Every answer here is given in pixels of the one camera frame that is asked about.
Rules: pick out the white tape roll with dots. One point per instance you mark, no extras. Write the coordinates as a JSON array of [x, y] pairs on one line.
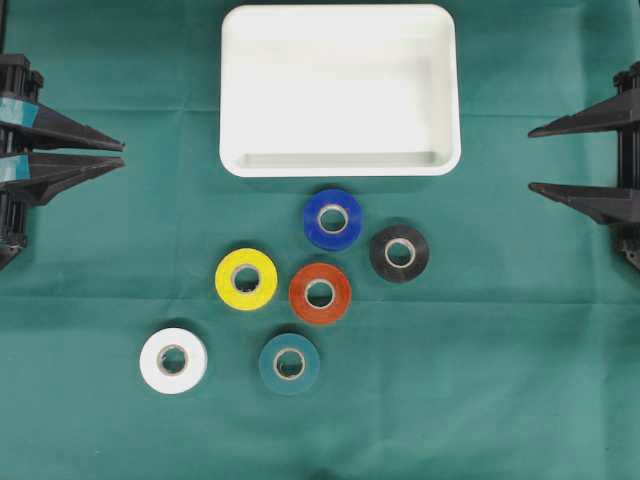
[[157, 376]]

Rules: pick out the yellow tape roll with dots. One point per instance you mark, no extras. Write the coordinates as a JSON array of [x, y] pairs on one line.
[[226, 273]]

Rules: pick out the red tape roll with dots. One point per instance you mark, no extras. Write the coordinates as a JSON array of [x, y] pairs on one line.
[[311, 274]]

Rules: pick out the white plastic tray case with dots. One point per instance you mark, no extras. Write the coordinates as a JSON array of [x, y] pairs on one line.
[[339, 90]]

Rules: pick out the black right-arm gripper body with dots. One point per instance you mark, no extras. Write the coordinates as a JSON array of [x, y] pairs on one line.
[[627, 234]]

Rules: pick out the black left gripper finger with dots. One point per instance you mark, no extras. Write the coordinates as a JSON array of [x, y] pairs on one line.
[[36, 178], [41, 127]]

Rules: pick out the black tape roll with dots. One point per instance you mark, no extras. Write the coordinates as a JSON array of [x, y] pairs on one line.
[[417, 245]]

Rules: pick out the blue tape roll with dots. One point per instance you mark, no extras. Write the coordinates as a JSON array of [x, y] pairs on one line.
[[341, 201]]

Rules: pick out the dark green tape roll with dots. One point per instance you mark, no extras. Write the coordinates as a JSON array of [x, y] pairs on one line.
[[289, 364]]

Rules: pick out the green table cloth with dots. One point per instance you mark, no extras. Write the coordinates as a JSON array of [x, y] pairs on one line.
[[514, 355]]

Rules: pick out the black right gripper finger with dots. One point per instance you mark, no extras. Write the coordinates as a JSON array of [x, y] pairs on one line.
[[604, 205], [615, 113]]

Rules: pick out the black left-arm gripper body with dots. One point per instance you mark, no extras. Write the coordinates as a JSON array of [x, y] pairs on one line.
[[20, 87]]

